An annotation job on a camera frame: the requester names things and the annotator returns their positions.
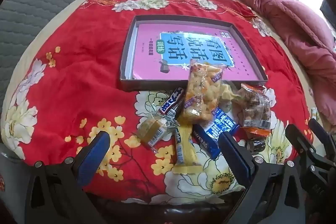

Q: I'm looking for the black television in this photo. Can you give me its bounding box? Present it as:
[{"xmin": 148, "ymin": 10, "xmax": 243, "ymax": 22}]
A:
[{"xmin": 320, "ymin": 0, "xmax": 336, "ymax": 22}]

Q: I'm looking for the orange puffed snack packet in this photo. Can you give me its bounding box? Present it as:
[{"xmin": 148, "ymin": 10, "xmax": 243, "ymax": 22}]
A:
[{"xmin": 182, "ymin": 61, "xmax": 223, "ymax": 125}]

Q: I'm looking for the pink book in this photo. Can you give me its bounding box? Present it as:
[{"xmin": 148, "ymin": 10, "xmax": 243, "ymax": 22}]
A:
[{"xmin": 131, "ymin": 23, "xmax": 259, "ymax": 82}]

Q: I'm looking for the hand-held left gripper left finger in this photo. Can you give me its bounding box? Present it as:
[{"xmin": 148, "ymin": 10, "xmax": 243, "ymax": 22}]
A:
[{"xmin": 25, "ymin": 132, "xmax": 111, "ymax": 224}]

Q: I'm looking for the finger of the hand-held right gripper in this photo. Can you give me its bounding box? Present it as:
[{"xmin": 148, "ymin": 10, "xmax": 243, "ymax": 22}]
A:
[
  {"xmin": 308, "ymin": 118, "xmax": 336, "ymax": 161},
  {"xmin": 285, "ymin": 124, "xmax": 319, "ymax": 165}
]

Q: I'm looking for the pink quilt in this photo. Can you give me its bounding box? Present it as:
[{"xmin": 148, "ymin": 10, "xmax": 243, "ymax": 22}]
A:
[{"xmin": 231, "ymin": 0, "xmax": 336, "ymax": 132}]

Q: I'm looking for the yellow green snack packet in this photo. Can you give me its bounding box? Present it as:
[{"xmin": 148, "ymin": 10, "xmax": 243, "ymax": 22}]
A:
[{"xmin": 219, "ymin": 82, "xmax": 240, "ymax": 109}]

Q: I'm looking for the small dark brown candy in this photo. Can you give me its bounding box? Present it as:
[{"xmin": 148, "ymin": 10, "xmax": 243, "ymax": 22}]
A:
[{"xmin": 245, "ymin": 138, "xmax": 266, "ymax": 153}]

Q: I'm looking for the blue wafer packet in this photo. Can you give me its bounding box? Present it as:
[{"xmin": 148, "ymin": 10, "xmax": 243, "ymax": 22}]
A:
[{"xmin": 192, "ymin": 107, "xmax": 239, "ymax": 160}]

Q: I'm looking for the small clear cake packet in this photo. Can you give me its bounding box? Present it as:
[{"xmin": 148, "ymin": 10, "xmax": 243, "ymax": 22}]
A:
[{"xmin": 136, "ymin": 112, "xmax": 179, "ymax": 153}]

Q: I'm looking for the yellow snack bar packet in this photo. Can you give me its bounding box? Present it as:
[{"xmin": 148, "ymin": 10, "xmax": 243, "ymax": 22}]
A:
[{"xmin": 172, "ymin": 126, "xmax": 202, "ymax": 174}]

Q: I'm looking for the grey quilted headboard cover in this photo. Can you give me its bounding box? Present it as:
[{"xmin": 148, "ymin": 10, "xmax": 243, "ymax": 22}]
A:
[{"xmin": 0, "ymin": 0, "xmax": 124, "ymax": 101}]

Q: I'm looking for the red floral blanket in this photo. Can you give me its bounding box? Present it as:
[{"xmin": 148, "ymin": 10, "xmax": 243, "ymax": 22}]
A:
[{"xmin": 1, "ymin": 0, "xmax": 313, "ymax": 206}]

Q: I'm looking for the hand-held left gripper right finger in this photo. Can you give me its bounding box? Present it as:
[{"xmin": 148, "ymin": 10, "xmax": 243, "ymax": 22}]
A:
[{"xmin": 218, "ymin": 132, "xmax": 315, "ymax": 224}]

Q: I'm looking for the brown chocolate bar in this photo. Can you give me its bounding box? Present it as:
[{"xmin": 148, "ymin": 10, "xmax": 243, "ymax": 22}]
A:
[{"xmin": 159, "ymin": 86, "xmax": 185, "ymax": 119}]

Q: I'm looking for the shallow grey cardboard box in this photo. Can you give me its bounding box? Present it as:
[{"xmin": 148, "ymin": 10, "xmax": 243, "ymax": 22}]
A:
[{"xmin": 119, "ymin": 15, "xmax": 269, "ymax": 92}]

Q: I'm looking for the clear orange-trimmed nut packet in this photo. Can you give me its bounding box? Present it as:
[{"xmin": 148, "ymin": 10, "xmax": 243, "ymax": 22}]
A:
[{"xmin": 238, "ymin": 84, "xmax": 272, "ymax": 136}]

